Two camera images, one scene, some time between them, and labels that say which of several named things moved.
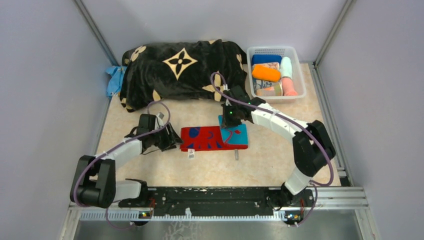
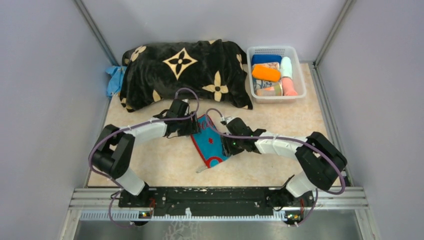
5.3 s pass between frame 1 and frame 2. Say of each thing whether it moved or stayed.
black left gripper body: moved
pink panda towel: stayed
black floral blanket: stayed
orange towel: stayed
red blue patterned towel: moved
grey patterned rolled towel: stayed
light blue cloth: stayed
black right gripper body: moved
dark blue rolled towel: stayed
